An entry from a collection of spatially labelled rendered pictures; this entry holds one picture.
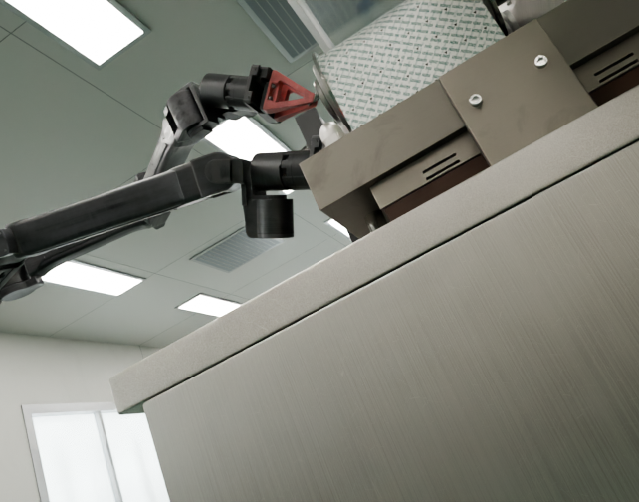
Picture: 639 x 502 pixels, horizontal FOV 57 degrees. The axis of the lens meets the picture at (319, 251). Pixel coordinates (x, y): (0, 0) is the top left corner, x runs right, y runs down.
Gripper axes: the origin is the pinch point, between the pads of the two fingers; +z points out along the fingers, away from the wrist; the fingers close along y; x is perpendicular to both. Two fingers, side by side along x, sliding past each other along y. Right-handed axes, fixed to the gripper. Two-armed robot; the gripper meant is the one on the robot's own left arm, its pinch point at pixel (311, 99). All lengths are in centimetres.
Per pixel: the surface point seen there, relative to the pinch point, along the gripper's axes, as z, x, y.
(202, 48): -137, 73, -146
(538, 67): 36.6, -6.0, 30.4
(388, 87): 15.0, 0.3, 7.2
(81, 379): -329, -153, -342
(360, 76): 10.4, 1.7, 6.9
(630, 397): 48, -32, 36
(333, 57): 5.3, 4.5, 6.3
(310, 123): -12.7, 4.7, -27.6
